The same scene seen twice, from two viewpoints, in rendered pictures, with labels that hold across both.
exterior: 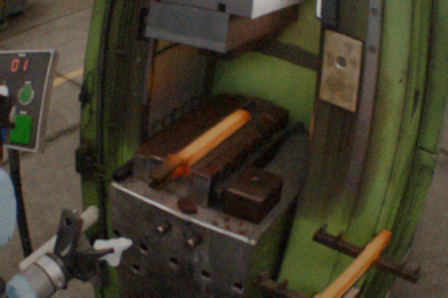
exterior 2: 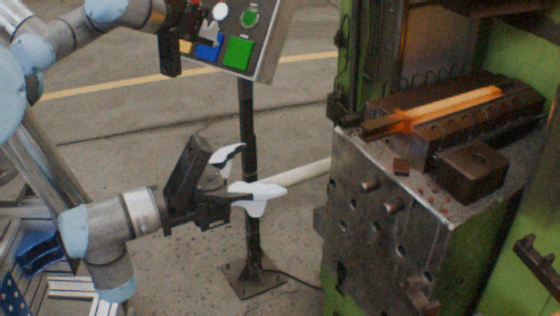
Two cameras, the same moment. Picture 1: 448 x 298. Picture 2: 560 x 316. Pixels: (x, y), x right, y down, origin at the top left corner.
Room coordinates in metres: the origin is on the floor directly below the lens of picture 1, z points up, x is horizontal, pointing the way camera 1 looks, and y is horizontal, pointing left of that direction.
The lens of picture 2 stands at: (0.47, -0.19, 1.47)
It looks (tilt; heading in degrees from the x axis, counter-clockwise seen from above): 35 degrees down; 37
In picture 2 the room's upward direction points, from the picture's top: straight up
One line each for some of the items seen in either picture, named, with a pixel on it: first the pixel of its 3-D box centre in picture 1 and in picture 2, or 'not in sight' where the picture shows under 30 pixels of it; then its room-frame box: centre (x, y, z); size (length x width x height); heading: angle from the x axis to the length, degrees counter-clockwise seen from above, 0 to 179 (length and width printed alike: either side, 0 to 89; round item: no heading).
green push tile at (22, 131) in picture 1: (21, 129); (239, 53); (1.31, 0.55, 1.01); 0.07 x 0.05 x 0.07; 90
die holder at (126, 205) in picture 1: (225, 234); (456, 209); (1.45, -0.03, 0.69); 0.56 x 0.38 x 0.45; 155
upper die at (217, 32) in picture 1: (231, 7); not in sight; (1.46, 0.02, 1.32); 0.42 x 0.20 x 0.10; 155
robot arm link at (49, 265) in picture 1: (49, 274); (143, 212); (0.78, 0.31, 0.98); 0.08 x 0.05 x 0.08; 65
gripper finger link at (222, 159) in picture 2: not in sight; (227, 164); (0.97, 0.29, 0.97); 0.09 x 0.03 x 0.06; 11
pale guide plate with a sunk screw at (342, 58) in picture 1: (341, 69); not in sight; (1.26, -0.23, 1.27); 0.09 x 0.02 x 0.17; 65
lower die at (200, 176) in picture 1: (215, 139); (460, 109); (1.46, 0.02, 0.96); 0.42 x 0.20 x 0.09; 155
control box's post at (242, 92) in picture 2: (23, 231); (248, 167); (1.43, 0.65, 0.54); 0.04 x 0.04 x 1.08; 65
